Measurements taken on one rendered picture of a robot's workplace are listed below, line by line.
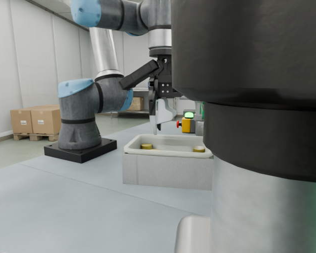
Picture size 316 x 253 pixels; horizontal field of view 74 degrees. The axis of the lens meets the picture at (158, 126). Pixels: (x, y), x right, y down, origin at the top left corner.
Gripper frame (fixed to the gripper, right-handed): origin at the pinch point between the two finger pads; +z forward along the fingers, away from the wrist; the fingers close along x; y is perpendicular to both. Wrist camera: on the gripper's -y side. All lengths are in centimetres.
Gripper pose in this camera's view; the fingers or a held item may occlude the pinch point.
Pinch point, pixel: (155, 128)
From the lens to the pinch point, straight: 57.2
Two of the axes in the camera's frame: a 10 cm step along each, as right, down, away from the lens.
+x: 2.0, -1.9, 9.6
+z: 0.0, 9.8, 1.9
